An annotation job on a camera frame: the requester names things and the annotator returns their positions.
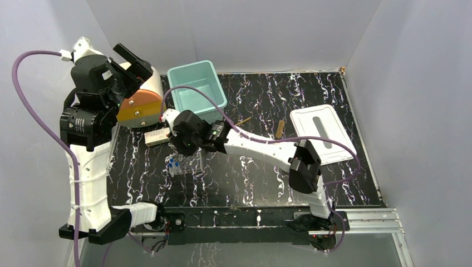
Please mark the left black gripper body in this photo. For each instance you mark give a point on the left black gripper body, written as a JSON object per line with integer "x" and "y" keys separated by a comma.
{"x": 132, "y": 69}

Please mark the small white red box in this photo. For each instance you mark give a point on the small white red box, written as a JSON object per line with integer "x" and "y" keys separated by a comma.
{"x": 157, "y": 137}

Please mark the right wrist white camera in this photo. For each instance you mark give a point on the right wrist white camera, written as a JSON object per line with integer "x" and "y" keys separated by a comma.
{"x": 168, "y": 117}

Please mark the clear test tube rack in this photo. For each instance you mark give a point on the clear test tube rack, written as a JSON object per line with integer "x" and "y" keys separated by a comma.
{"x": 186, "y": 164}

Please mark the wrist white camera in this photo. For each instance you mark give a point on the wrist white camera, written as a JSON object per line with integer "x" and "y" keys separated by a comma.
{"x": 81, "y": 48}
{"x": 168, "y": 117}

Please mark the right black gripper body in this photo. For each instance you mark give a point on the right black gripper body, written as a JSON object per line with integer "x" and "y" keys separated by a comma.
{"x": 186, "y": 146}

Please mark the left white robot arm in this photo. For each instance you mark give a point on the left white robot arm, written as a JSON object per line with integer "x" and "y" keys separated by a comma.
{"x": 86, "y": 127}

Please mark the aluminium frame rail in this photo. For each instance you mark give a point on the aluminium frame rail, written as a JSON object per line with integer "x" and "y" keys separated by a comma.
{"x": 368, "y": 223}

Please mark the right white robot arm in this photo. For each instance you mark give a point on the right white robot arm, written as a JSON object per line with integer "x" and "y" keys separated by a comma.
{"x": 297, "y": 158}

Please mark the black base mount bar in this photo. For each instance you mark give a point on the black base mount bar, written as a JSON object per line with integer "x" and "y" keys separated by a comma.
{"x": 286, "y": 224}

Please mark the white plastic bin lid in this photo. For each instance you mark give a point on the white plastic bin lid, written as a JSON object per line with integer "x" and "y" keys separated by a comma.
{"x": 323, "y": 121}

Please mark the teal plastic bin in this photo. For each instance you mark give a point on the teal plastic bin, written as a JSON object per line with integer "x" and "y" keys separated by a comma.
{"x": 202, "y": 76}

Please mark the white orange yellow cylinder device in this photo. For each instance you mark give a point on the white orange yellow cylinder device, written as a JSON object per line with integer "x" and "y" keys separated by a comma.
{"x": 143, "y": 108}

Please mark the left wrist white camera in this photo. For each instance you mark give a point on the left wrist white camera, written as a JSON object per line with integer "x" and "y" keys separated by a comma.
{"x": 81, "y": 48}

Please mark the blue capped tube in rack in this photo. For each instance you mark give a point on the blue capped tube in rack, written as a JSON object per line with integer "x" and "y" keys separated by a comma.
{"x": 171, "y": 168}

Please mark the tan rubber band loop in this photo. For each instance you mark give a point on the tan rubber band loop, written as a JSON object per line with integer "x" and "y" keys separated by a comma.
{"x": 243, "y": 121}

